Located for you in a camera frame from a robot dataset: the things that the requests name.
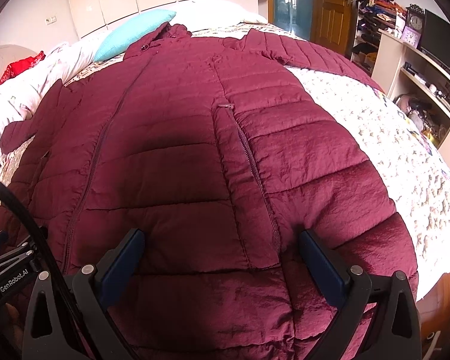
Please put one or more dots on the black ornate clock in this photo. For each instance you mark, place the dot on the black ornate clock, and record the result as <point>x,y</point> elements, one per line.
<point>415,18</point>

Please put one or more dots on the turquoise pillow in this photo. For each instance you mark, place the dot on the turquoise pillow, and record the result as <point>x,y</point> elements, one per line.
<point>118,40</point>

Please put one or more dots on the beige patterned bedspread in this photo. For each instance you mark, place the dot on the beige patterned bedspread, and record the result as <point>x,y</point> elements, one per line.
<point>414,173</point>

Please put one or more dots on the pink floral duvet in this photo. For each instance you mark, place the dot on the pink floral duvet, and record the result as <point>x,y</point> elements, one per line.
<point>21,96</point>

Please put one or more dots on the wall socket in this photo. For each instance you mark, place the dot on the wall socket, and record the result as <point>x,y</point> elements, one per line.
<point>51,20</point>

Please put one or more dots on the brown wooden door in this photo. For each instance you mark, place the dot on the brown wooden door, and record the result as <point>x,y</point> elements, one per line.
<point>331,24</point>

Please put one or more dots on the pink alarm clock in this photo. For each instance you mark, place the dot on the pink alarm clock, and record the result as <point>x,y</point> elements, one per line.
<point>410,36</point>

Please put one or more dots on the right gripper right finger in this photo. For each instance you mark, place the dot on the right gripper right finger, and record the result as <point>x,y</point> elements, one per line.
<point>393,331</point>

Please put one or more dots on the yellow container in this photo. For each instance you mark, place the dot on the yellow container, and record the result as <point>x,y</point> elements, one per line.
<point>428,133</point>

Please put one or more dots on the white plush pillow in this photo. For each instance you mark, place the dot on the white plush pillow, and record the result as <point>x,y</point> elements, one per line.
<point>197,15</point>

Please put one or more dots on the black television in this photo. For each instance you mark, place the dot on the black television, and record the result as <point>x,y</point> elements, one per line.
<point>435,39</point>

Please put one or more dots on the teal glass door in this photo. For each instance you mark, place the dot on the teal glass door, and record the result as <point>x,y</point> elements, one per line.
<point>294,16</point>

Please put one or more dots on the red blanket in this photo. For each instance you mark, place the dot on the red blanket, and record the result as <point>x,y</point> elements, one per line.
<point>18,67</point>

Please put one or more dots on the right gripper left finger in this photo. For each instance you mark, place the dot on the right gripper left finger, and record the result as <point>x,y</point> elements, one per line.
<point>68,317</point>

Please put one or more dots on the maroon quilted down jacket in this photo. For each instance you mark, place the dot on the maroon quilted down jacket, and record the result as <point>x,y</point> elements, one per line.
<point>216,150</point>

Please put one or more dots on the beige rounded headboard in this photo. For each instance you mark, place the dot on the beige rounded headboard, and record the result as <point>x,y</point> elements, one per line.
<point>2,63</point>

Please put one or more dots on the cream shelf unit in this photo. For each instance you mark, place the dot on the cream shelf unit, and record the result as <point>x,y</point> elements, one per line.
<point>402,69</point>

